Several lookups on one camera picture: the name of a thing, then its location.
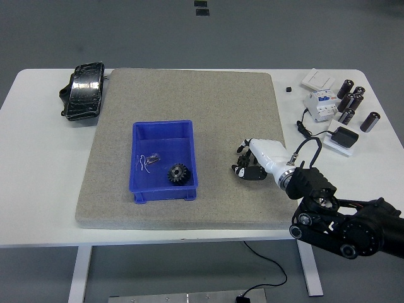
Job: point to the large black bevel gear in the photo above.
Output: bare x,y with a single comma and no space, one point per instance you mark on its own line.
178,174

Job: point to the small black spur gear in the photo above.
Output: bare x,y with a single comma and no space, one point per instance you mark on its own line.
242,160

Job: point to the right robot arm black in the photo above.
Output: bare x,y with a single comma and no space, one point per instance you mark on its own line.
363,233

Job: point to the blue plastic box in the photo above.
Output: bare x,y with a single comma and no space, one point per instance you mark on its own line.
164,191

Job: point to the flat white box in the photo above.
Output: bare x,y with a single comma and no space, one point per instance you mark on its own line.
331,145

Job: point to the small clear bag of screws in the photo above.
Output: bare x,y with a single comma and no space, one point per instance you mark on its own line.
153,158

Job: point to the grey-brown mat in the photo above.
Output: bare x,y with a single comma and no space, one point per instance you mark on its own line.
205,101

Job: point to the white circuit breaker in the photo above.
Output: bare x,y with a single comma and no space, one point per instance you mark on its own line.
320,105

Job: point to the black tape-wrapped pack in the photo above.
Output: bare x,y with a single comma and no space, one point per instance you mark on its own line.
83,91

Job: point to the black floor hatch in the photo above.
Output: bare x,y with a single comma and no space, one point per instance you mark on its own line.
202,12
200,3

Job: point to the black power adapter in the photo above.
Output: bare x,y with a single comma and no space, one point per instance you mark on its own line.
345,136

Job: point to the dark cylindrical capacitor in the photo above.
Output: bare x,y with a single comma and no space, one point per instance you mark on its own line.
345,89
346,116
359,90
345,102
370,121
357,101

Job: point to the grey metal floor plate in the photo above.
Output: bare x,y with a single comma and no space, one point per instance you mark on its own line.
176,298

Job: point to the black plug on plate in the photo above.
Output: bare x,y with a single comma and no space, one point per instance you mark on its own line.
242,299

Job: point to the white table leg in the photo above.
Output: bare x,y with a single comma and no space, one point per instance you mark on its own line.
80,271
311,271

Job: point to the white wall switch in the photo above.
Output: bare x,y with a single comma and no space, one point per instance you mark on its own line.
317,79

